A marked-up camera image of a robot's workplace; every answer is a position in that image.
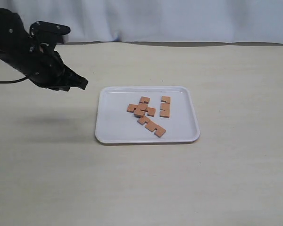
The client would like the white rectangular plastic tray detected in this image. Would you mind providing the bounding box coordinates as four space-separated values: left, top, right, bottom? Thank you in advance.
95 86 200 145

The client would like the black cable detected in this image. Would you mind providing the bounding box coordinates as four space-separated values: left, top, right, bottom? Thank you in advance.
0 75 30 84

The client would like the white backdrop curtain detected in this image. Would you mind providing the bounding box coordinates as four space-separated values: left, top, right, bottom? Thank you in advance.
0 0 283 44

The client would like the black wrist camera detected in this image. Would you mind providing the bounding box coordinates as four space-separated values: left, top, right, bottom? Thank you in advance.
29 21 71 51

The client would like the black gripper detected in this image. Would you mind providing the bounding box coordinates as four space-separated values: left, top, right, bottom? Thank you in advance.
23 42 88 91

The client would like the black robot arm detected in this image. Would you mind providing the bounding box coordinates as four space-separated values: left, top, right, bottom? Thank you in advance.
0 8 88 91

